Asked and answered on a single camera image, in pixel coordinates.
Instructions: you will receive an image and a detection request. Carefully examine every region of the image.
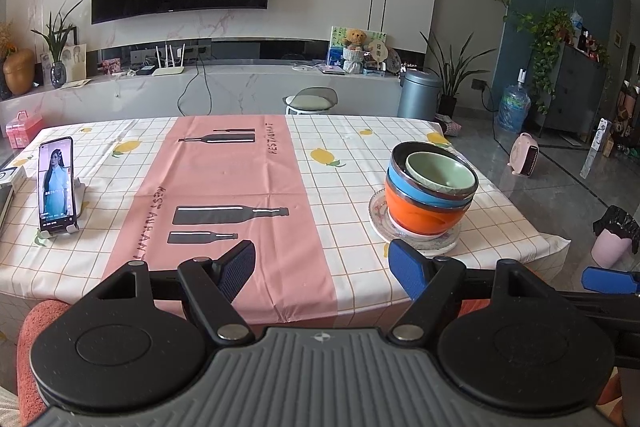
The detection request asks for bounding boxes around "dried flower bunch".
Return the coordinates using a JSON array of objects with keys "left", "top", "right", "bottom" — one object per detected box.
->
[{"left": 0, "top": 22, "right": 18, "bottom": 58}]

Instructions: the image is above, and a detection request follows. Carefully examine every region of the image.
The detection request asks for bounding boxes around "red fleece cloth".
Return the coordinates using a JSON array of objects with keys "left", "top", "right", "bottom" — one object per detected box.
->
[{"left": 16, "top": 299, "right": 71, "bottom": 415}]

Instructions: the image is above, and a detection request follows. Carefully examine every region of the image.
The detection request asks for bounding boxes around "white marble tv console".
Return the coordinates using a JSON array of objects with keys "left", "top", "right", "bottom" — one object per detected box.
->
[{"left": 0, "top": 57, "right": 406, "bottom": 138}]

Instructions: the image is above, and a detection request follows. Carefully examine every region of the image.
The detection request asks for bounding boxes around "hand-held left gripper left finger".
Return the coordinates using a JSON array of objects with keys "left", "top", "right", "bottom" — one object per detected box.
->
[{"left": 95, "top": 239, "right": 257, "bottom": 345}]

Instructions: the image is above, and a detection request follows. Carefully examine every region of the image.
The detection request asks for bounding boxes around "patterned fabric bag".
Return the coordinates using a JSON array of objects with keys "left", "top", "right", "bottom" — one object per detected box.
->
[{"left": 435, "top": 114, "right": 463, "bottom": 138}]

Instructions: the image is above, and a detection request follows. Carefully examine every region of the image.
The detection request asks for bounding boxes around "white woven basket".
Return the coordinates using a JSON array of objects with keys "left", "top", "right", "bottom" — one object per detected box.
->
[{"left": 342, "top": 47, "right": 366, "bottom": 74}]

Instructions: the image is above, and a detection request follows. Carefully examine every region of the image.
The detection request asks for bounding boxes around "pink storage box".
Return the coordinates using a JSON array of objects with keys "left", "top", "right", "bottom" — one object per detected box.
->
[{"left": 5, "top": 111, "right": 44, "bottom": 150}]

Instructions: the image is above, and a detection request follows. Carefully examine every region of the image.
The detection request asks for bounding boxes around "grey drawer cabinet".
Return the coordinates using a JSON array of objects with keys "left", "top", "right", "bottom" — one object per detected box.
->
[{"left": 537, "top": 42, "right": 611, "bottom": 140}]

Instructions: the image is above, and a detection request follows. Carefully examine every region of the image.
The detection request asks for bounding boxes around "checked lemon print tablecloth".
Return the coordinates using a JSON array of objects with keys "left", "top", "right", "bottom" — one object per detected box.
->
[{"left": 0, "top": 114, "right": 571, "bottom": 328}]

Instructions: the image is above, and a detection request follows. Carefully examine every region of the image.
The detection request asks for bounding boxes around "dark notebook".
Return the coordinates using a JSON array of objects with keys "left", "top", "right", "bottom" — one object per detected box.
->
[{"left": 0, "top": 185, "right": 14, "bottom": 234}]

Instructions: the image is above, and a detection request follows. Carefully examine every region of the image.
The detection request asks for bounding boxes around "white phone stand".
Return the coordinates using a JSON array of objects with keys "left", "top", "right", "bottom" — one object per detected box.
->
[{"left": 37, "top": 177, "right": 87, "bottom": 239}]

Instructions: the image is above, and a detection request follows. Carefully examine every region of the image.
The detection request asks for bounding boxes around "pink fan heater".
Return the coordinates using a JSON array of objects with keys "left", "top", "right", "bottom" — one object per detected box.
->
[{"left": 507, "top": 132, "right": 541, "bottom": 179}]

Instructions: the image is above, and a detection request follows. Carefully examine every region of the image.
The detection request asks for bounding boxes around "white device box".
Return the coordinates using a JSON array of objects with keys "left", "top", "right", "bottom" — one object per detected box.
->
[{"left": 0, "top": 167, "right": 28, "bottom": 196}]

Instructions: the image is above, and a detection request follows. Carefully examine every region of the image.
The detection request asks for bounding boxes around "blue steel bowl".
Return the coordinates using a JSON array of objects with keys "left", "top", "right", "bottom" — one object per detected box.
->
[{"left": 386, "top": 141, "right": 479, "bottom": 209}]

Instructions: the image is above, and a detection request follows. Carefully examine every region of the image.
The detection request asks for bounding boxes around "tall white floor sign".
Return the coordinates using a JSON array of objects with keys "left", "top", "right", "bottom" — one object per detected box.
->
[{"left": 580, "top": 118, "right": 612, "bottom": 179}]

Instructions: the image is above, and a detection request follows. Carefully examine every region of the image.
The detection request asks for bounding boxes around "smartphone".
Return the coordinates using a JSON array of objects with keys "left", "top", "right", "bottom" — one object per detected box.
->
[{"left": 39, "top": 137, "right": 78, "bottom": 233}]

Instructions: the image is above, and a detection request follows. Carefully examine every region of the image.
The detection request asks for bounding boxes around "clear glass plate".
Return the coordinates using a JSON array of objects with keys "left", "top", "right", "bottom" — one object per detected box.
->
[{"left": 368, "top": 193, "right": 461, "bottom": 256}]

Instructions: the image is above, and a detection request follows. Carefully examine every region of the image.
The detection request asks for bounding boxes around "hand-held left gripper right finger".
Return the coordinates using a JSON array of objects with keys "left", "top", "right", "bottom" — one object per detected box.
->
[{"left": 387, "top": 238, "right": 558, "bottom": 343}]

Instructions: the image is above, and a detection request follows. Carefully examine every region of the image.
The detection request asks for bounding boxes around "brown gourd vase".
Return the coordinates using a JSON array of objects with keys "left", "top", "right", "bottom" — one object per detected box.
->
[{"left": 2, "top": 48, "right": 36, "bottom": 96}]

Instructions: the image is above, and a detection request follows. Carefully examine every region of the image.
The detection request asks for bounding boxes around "bushy green trailing plant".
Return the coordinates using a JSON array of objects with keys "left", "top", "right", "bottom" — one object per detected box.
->
[{"left": 515, "top": 9, "right": 576, "bottom": 115}]

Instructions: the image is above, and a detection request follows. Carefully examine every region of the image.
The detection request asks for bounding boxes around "grey metal trash can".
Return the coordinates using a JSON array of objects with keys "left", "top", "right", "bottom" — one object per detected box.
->
[{"left": 397, "top": 69, "right": 443, "bottom": 120}]

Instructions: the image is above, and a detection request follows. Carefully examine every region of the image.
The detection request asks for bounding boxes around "pink bin with black bag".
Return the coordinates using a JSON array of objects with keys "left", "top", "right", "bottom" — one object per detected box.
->
[{"left": 591, "top": 205, "right": 640, "bottom": 269}]

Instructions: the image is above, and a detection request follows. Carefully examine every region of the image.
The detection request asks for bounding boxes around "orange steel bowl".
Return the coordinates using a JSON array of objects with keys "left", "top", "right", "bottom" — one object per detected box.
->
[{"left": 384, "top": 187, "right": 471, "bottom": 236}]

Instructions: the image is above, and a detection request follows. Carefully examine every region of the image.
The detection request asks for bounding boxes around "green blue painting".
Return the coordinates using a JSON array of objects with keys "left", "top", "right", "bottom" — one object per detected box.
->
[{"left": 328, "top": 26, "right": 388, "bottom": 70}]

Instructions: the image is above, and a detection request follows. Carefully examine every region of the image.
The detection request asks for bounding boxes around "black power cable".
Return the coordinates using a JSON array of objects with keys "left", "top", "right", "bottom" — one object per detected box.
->
[{"left": 177, "top": 57, "right": 208, "bottom": 116}]

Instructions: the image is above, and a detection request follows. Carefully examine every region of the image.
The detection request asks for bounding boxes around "white round stool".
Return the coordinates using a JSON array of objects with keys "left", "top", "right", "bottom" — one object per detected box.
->
[{"left": 283, "top": 87, "right": 338, "bottom": 116}]

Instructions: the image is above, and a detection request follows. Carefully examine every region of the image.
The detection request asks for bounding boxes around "plant in glass vase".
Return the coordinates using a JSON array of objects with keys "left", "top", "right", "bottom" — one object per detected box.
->
[{"left": 31, "top": 0, "right": 83, "bottom": 88}]

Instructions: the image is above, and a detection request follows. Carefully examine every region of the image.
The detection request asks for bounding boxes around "round hand fan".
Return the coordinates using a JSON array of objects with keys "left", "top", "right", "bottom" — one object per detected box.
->
[{"left": 370, "top": 38, "right": 391, "bottom": 72}]

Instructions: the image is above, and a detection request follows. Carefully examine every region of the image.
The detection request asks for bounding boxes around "blue water jug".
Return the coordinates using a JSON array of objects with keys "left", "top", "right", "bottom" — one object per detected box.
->
[{"left": 497, "top": 69, "right": 532, "bottom": 134}]

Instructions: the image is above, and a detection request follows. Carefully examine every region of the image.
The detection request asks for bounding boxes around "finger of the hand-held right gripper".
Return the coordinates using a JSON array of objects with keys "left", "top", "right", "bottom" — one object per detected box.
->
[{"left": 581, "top": 267, "right": 640, "bottom": 296}]

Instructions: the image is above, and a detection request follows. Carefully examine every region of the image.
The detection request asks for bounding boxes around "sketch portrait card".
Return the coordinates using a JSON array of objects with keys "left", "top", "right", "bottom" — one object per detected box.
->
[{"left": 40, "top": 44, "right": 87, "bottom": 82}]

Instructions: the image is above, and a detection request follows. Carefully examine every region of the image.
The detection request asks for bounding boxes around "white wifi router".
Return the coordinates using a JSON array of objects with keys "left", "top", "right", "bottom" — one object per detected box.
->
[{"left": 152, "top": 43, "right": 187, "bottom": 76}]

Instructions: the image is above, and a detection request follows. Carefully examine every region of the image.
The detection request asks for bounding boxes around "fruit painted white plate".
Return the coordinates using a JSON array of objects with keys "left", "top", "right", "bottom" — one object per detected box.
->
[{"left": 387, "top": 219, "right": 453, "bottom": 242}]

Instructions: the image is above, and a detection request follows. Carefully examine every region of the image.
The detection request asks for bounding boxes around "long leaf potted plant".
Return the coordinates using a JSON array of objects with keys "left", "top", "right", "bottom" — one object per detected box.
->
[{"left": 420, "top": 29, "right": 503, "bottom": 118}]

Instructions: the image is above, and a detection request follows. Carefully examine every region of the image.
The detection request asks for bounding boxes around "green ceramic bowl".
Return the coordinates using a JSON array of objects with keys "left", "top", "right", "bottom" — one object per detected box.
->
[{"left": 405, "top": 152, "right": 477, "bottom": 194}]

